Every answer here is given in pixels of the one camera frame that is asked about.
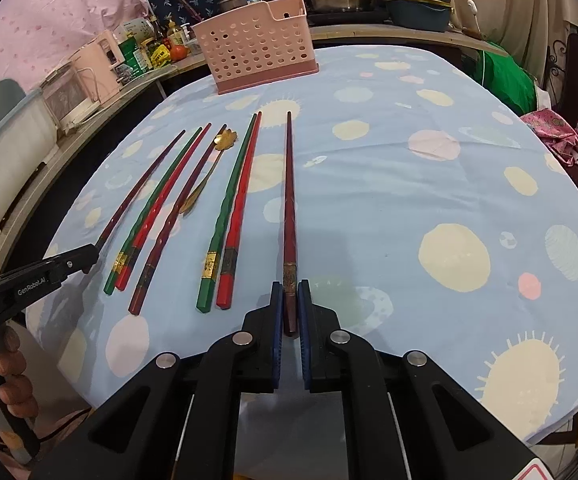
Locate yellow oil bottle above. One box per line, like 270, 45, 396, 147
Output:
166, 17, 187, 48

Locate dark maroon chopstick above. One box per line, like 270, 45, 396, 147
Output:
83, 130, 186, 275
128, 124, 228, 316
282, 111, 300, 337

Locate pink kitchen appliance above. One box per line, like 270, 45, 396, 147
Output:
66, 30, 125, 106

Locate beige curtain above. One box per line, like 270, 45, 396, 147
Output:
441, 0, 578, 53

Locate blue planet print tablecloth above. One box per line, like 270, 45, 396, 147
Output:
24, 44, 578, 480

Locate pink patterned cloth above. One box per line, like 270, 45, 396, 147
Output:
519, 107, 578, 211

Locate black induction cooker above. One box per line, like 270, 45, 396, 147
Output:
309, 7, 385, 24

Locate white carton box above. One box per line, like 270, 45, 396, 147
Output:
114, 17, 155, 43

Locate green cloth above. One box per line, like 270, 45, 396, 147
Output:
471, 42, 540, 116

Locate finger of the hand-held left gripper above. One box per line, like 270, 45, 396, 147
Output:
42, 243, 101, 282

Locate thick green chopstick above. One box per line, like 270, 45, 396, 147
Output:
195, 112, 259, 312

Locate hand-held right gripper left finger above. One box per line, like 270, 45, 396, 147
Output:
29, 282, 287, 480

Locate blue plastic basin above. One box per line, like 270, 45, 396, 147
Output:
384, 0, 454, 33

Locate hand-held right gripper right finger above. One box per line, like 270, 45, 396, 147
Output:
296, 279, 557, 480

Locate yellow snack packet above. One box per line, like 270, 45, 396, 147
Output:
146, 42, 172, 68

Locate white storage box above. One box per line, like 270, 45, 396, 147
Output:
0, 80, 60, 246

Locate pink perforated utensil basket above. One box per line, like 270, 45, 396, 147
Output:
190, 0, 321, 96

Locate green and red chopsticks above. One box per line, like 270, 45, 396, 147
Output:
103, 126, 203, 296

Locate green tin can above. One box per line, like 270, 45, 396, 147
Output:
119, 35, 150, 73

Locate dark metal chair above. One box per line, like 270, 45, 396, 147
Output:
544, 30, 578, 121

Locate pink spotted curtain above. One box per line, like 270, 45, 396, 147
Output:
0, 0, 170, 121

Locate slim red chopstick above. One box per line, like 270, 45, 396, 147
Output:
115, 122, 213, 292

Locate gold flower spoon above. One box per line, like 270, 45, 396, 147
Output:
178, 129, 238, 215

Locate person's left hand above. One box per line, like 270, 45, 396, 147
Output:
0, 332, 39, 421

